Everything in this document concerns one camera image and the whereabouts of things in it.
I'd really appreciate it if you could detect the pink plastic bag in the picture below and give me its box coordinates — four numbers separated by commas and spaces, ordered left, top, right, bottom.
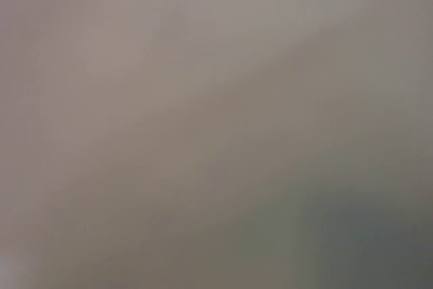
1, 0, 432, 288

